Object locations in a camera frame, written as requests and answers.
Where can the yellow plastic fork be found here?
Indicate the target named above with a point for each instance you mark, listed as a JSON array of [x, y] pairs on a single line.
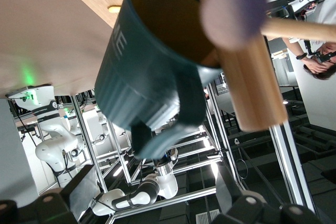
[[114, 9]]

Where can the wooden mug rack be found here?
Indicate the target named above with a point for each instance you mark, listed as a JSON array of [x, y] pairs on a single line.
[[252, 85]]

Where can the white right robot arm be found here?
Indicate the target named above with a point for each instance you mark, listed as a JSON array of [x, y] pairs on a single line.
[[55, 153]]

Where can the aluminium frame cage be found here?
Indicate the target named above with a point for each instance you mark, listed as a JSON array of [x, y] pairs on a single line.
[[286, 150]]

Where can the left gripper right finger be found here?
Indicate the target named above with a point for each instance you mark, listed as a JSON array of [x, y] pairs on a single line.
[[249, 208]]

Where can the dark green mug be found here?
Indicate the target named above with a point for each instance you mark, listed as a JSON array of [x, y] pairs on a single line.
[[136, 77]]

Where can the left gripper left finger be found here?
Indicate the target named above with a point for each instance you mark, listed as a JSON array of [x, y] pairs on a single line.
[[63, 205]]

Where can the person in white shirt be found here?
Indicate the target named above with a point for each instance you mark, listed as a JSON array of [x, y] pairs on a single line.
[[326, 9]]

